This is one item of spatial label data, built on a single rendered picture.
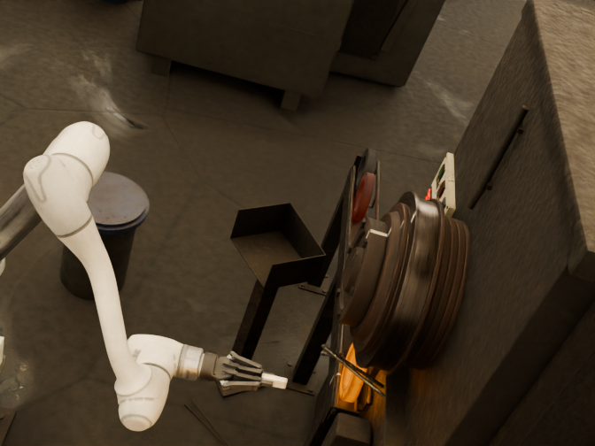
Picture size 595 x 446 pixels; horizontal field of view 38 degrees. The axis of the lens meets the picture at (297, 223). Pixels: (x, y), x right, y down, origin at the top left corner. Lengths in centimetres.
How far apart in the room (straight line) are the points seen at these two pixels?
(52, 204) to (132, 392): 51
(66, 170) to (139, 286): 150
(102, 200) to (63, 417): 78
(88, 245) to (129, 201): 112
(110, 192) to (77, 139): 110
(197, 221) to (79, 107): 92
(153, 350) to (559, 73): 123
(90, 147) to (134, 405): 65
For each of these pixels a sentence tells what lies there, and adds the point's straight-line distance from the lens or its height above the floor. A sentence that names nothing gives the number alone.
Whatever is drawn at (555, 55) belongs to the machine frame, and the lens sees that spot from 206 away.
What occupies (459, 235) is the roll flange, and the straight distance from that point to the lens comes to 213.
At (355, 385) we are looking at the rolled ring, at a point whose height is 78.
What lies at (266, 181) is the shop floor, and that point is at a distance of 419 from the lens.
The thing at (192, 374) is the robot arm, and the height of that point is 73.
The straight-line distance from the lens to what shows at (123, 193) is 327.
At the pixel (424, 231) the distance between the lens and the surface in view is 205.
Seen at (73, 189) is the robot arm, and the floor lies 120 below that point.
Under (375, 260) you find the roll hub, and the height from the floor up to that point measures 123.
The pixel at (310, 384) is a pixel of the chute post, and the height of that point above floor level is 1.
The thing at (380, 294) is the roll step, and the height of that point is 120.
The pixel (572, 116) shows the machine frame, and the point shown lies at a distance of 185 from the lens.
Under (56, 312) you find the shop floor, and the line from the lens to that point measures 339.
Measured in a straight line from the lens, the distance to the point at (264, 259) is 290.
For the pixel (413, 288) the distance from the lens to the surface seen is 200.
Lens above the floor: 256
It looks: 40 degrees down
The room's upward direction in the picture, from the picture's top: 20 degrees clockwise
